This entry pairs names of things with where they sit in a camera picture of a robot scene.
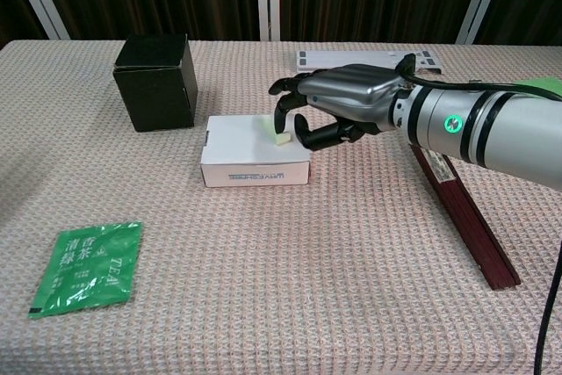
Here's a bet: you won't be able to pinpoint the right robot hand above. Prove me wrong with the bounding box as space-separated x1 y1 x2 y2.
268 62 409 151

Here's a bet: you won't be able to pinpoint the small pale yellow block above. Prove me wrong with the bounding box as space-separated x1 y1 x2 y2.
258 114 293 148

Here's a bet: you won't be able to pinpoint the white cardboard box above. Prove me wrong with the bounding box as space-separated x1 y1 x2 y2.
199 114 313 189

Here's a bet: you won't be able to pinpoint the black cardboard box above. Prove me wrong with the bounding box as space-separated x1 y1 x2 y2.
112 32 199 133

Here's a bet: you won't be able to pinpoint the white flat power strip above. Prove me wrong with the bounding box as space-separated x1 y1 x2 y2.
296 49 443 76

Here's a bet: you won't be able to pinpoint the dark red folding fan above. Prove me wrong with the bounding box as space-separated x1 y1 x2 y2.
410 144 522 292

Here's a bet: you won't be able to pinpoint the green foam block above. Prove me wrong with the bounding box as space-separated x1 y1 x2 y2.
511 76 562 100

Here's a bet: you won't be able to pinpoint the beige waffle tablecloth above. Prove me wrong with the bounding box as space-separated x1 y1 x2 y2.
0 39 562 375

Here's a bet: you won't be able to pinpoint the green tea packet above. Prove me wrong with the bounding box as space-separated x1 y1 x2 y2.
25 220 144 320

